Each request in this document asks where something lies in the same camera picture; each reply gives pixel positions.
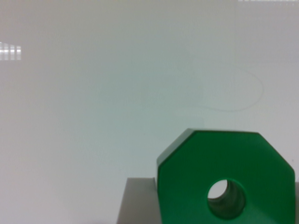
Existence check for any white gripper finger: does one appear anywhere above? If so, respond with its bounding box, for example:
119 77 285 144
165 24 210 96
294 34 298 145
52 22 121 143
117 177 162 224

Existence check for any green octagonal block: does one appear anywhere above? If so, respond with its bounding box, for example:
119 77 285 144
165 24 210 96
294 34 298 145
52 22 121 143
157 129 295 224

